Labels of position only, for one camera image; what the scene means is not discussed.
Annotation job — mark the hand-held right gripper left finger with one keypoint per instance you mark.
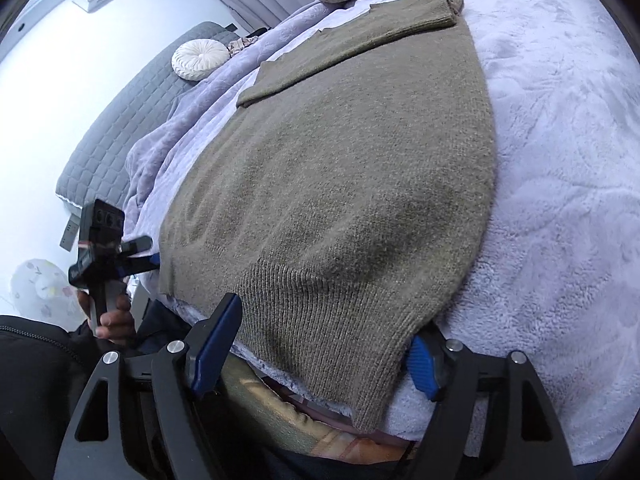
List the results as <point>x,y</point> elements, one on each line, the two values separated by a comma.
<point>215,345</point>

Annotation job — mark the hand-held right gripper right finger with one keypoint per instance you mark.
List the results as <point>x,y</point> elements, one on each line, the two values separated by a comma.
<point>424,367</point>

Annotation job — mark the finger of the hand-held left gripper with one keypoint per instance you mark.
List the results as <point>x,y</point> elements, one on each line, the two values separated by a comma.
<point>145,263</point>
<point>137,245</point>

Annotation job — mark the olive brown knit sweater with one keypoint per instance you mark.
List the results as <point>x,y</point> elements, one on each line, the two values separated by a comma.
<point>325,185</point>

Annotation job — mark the person's left forearm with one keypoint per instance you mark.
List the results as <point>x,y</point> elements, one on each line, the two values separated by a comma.
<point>35,390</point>

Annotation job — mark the person's left hand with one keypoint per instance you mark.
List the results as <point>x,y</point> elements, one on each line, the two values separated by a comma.
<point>117,325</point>

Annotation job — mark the person's dark clothing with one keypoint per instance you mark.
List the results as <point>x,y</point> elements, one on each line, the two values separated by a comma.
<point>160,322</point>

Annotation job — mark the white patterned round object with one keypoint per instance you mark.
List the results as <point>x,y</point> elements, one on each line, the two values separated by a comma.
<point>37,290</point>

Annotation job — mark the yellow patterned bed side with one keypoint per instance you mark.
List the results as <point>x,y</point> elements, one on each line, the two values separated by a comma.
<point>270,405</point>

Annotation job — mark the grey quilted headboard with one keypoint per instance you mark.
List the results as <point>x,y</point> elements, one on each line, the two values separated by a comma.
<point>125,125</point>

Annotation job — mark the round cream pleated pillow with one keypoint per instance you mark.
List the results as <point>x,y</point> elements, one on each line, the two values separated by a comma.
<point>200,60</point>

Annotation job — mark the lavender fleece blanket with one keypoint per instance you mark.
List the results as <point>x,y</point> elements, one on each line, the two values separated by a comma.
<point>550,210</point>

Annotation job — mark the small beige cloth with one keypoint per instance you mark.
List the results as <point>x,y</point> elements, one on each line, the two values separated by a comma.
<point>242,46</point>

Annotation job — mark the grey wall switch panel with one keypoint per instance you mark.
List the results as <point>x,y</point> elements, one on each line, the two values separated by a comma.
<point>69,234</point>

